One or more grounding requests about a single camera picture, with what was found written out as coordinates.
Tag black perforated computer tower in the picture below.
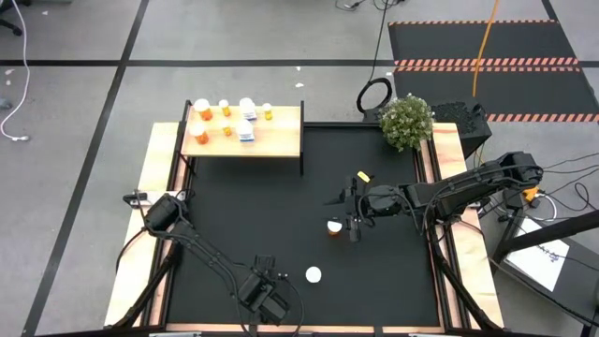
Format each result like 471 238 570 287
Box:
430 101 493 159

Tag black side cart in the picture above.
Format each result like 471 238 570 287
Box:
490 209 599 329

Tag light wooden shelf board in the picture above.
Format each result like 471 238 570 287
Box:
181 105 302 159

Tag white cable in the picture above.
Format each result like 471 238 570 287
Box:
0 0 32 142

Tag black hanging cable with coil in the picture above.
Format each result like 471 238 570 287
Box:
355 0 395 115

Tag green potted plant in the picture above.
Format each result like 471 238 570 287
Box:
378 93 435 152

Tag yellow hanging cable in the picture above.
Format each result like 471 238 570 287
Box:
471 0 502 98

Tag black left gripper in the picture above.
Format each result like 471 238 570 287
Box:
250 255 292 328

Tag black table border frame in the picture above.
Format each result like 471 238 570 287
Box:
158 121 454 331

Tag white Melatonin supplement bottle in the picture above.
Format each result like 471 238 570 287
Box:
238 96 258 122

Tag black power brick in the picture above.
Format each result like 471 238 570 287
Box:
503 188 525 212

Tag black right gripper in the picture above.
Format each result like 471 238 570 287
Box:
323 175 371 243

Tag white paper sheet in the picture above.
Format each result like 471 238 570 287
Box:
505 217 571 293

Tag black striped-edge anti-fatigue mat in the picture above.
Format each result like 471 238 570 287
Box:
387 19 599 124

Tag black office chair base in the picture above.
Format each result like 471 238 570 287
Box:
0 0 32 37

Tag black loose cables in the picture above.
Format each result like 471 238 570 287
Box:
334 0 406 13

